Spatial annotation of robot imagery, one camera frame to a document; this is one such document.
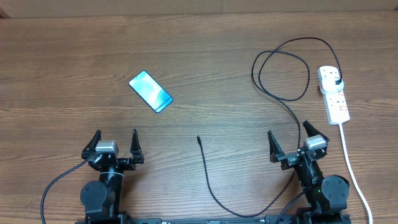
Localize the black USB charging cable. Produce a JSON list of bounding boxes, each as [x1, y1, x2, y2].
[[197, 37, 344, 218]]

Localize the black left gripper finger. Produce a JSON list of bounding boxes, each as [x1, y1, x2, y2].
[[130, 129, 142, 156], [82, 130, 101, 153]]

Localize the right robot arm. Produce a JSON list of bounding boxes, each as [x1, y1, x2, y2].
[[264, 121, 351, 224]]

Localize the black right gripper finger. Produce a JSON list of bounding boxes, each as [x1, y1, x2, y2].
[[267, 131, 284, 159], [303, 120, 330, 142]]

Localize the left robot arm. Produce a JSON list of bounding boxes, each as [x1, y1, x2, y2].
[[80, 129, 144, 223]]

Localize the white extension strip cord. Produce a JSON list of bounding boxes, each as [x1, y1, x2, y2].
[[338, 122, 374, 224]]

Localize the white power extension strip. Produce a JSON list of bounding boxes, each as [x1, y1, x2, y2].
[[318, 66, 350, 125]]

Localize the blue Samsung Galaxy smartphone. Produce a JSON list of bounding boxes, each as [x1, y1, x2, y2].
[[129, 70, 174, 113]]

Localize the white USB charger plug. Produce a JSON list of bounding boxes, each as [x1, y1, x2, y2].
[[320, 78, 345, 94]]

